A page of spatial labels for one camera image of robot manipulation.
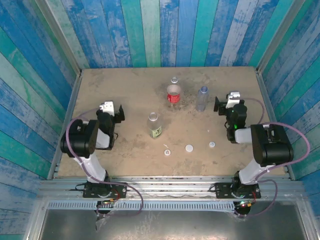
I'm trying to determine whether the blue tinted clear bottle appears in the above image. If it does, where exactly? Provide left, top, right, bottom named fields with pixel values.
left=195, top=85, right=210, bottom=113

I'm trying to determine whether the clear bottle green label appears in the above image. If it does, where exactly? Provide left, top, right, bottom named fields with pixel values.
left=147, top=111, right=163, bottom=140

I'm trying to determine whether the clear bottle red label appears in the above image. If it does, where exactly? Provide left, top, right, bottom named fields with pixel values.
left=166, top=76, right=182, bottom=113

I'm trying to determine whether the shiny metal sheet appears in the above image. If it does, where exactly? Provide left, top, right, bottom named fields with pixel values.
left=37, top=208, right=308, bottom=240

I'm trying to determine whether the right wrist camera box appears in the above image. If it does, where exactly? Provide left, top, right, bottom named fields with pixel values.
left=225, top=91, right=241, bottom=109

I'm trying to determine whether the aluminium table side rail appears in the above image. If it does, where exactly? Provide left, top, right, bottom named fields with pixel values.
left=254, top=69, right=296, bottom=181
left=47, top=72, right=83, bottom=180

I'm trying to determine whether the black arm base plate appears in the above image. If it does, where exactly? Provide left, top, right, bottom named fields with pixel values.
left=82, top=181, right=128, bottom=199
left=214, top=182, right=262, bottom=200

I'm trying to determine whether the small circuit board with wires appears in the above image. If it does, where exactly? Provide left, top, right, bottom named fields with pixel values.
left=96, top=198, right=119, bottom=205
left=235, top=199, right=256, bottom=209

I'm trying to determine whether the aluminium mounting rail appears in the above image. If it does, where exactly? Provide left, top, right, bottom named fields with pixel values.
left=37, top=176, right=306, bottom=201

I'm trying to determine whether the grey metal frame post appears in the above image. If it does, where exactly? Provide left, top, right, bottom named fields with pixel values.
left=34, top=0, right=83, bottom=76
left=256, top=0, right=307, bottom=73

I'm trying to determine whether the grey slotted cable duct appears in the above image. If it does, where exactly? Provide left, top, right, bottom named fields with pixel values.
left=47, top=201, right=237, bottom=212

